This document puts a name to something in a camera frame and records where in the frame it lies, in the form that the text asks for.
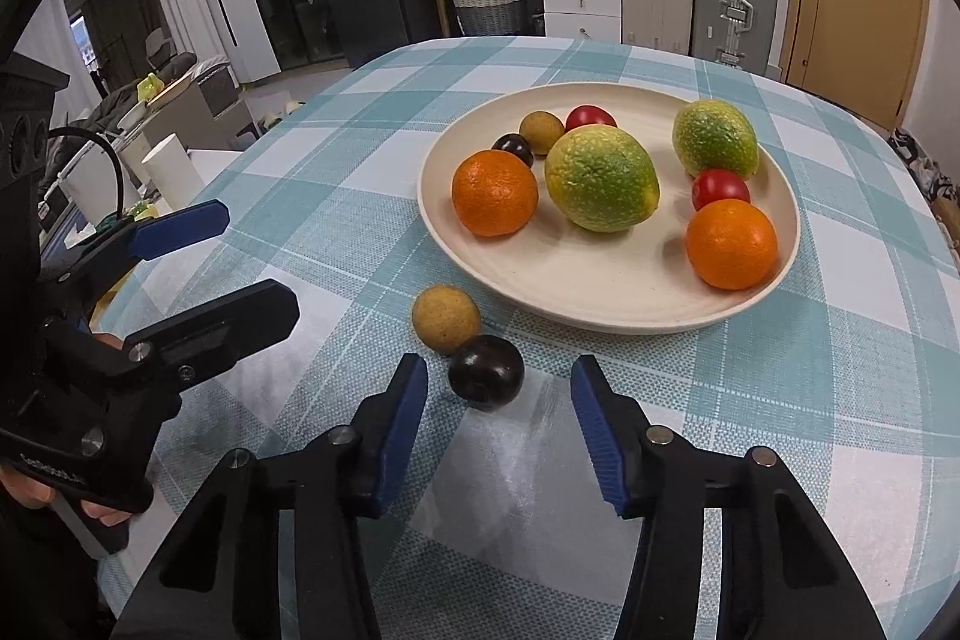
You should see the person's left hand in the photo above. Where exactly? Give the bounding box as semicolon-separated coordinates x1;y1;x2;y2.
0;464;134;528

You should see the green lemon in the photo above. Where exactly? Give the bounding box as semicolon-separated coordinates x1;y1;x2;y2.
672;100;760;179

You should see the woven wicker basket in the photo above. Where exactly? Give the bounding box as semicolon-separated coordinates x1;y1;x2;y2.
448;0;527;37

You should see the red tomato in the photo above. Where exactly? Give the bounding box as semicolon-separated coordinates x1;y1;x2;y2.
565;104;618;133
691;167;752;212

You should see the patterned cloth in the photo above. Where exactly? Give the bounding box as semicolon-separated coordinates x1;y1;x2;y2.
889;128;960;221

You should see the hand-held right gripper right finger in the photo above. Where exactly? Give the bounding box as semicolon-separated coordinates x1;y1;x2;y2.
570;353;890;640

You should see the orange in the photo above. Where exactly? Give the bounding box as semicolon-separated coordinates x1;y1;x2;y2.
451;149;539;238
685;199;779;291

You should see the silver suitcase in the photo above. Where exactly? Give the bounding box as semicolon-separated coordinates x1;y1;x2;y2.
690;0;781;75

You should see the dark purple plum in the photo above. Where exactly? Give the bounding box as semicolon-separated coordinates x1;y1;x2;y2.
491;134;535;169
448;335;526;412

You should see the teal checkered tablecloth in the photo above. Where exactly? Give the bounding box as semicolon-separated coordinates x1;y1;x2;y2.
90;36;960;640

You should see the cream round plate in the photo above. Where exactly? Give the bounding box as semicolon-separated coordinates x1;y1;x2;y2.
417;82;802;335

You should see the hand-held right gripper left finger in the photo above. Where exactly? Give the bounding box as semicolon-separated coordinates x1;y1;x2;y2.
112;353;430;640

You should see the yellow-green lemon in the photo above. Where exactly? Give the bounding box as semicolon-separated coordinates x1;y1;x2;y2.
544;125;661;234

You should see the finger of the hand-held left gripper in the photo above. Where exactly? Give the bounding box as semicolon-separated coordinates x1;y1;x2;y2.
41;199;230;305
120;280;301;396

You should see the person's left forearm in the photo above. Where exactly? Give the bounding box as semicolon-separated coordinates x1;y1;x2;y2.
0;505;102;640

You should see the black cable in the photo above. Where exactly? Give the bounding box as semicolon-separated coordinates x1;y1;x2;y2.
46;126;125;221

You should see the white cylinder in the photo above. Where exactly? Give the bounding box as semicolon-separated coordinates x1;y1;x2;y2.
142;134;205;208

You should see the brown longan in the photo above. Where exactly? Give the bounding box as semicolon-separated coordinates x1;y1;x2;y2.
411;284;482;354
519;111;566;156

